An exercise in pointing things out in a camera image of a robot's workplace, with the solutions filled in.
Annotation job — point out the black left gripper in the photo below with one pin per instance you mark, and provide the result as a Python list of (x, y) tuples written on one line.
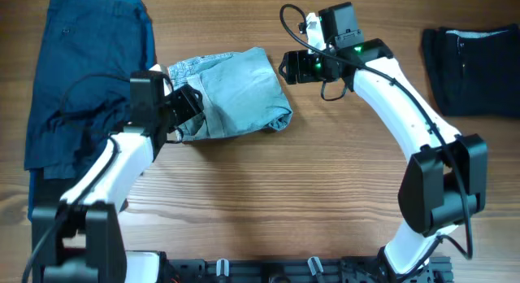
[(185, 104)]

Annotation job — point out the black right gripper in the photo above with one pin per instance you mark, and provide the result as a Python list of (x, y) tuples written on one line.
[(296, 67)]

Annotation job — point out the light blue denim shorts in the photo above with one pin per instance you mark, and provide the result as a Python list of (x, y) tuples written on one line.
[(240, 94)]

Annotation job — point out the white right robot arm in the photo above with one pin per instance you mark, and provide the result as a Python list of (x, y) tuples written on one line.
[(445, 178)]

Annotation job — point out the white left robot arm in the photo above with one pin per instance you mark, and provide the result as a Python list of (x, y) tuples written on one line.
[(79, 240)]

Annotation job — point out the dark blue folded garment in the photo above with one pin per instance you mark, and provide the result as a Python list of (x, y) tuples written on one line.
[(80, 90)]

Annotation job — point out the black folded garment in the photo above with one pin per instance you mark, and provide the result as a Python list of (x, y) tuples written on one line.
[(473, 72)]

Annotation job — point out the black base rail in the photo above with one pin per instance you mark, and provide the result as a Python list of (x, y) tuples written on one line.
[(344, 270)]

